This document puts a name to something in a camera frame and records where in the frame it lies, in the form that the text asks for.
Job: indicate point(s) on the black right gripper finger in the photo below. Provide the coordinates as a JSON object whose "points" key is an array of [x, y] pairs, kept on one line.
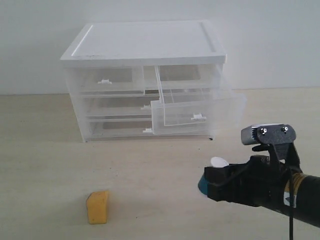
{"points": [[236, 174], [230, 193]]}

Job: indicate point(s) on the teal bottle with white cap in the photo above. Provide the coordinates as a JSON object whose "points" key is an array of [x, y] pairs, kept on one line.
{"points": [[216, 162]]}

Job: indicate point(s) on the white plastic drawer cabinet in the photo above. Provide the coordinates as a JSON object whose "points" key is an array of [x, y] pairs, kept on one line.
{"points": [[135, 44]]}

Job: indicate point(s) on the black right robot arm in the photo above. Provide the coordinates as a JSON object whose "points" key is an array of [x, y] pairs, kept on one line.
{"points": [[310, 212]]}

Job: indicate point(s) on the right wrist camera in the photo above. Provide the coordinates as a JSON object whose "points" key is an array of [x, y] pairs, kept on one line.
{"points": [[276, 138]]}

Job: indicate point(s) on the yellow cheese wedge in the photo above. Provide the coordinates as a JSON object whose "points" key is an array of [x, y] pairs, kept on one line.
{"points": [[97, 207]]}

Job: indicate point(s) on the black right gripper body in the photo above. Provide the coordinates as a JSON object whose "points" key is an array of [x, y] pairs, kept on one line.
{"points": [[274, 183]]}

